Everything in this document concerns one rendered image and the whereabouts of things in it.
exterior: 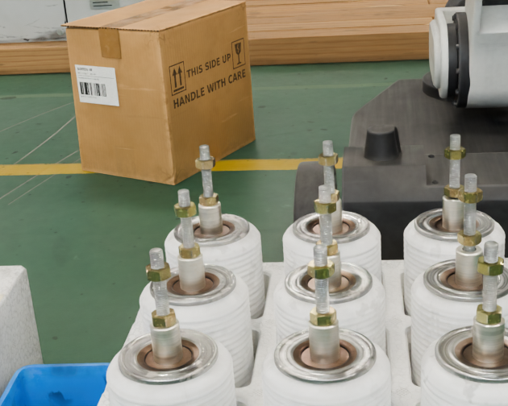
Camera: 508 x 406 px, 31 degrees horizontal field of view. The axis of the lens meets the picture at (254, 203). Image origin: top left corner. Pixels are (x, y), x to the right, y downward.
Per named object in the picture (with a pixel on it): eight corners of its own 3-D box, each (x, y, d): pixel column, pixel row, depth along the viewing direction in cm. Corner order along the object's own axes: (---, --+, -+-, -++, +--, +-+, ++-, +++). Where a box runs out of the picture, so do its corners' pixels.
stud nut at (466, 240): (472, 248, 75) (472, 239, 75) (454, 243, 76) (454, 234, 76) (484, 240, 76) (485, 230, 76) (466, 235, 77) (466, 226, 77)
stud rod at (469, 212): (471, 263, 76) (472, 178, 73) (460, 260, 77) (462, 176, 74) (477, 258, 77) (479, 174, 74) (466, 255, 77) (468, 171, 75)
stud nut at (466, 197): (473, 205, 73) (473, 196, 73) (454, 200, 75) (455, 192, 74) (485, 197, 75) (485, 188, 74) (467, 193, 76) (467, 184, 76)
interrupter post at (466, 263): (451, 288, 77) (451, 253, 76) (456, 276, 79) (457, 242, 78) (480, 292, 76) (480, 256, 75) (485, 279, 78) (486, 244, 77)
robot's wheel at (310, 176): (308, 267, 139) (301, 142, 132) (341, 267, 139) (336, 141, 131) (297, 333, 121) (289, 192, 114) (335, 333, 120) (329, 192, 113)
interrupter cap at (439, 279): (413, 299, 76) (413, 291, 76) (434, 260, 82) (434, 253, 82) (507, 311, 73) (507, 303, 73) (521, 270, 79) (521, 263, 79)
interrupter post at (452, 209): (462, 234, 87) (463, 202, 86) (438, 231, 88) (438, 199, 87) (469, 225, 89) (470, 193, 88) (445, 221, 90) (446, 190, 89)
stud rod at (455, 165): (459, 208, 88) (460, 133, 85) (460, 212, 87) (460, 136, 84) (448, 208, 88) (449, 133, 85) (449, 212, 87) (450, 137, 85)
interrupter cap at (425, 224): (481, 250, 84) (481, 242, 83) (402, 238, 87) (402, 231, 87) (503, 218, 90) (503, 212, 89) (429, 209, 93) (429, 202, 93)
